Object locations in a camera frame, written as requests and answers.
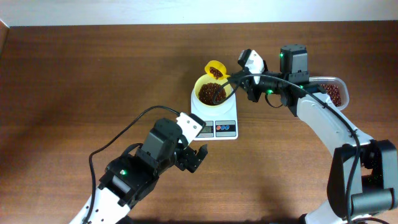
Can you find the pale yellow plastic bowl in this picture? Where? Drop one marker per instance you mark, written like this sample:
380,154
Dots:
207,79

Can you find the red beans in bowl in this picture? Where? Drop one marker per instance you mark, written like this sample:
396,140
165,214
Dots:
207,92

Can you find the yellow plastic measuring scoop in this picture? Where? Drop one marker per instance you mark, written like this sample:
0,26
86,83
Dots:
216,70

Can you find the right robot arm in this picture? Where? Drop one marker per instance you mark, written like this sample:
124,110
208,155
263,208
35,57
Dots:
363,175

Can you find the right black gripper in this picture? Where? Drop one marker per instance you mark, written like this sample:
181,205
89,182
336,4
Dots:
249,85

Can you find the white digital kitchen scale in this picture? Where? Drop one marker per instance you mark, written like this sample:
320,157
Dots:
221,121

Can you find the clear plastic container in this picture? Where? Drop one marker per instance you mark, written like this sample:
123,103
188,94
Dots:
339,83

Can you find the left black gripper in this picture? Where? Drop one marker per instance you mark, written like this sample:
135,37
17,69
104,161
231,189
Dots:
183,160

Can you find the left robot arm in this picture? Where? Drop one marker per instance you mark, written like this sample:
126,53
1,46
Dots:
134,174

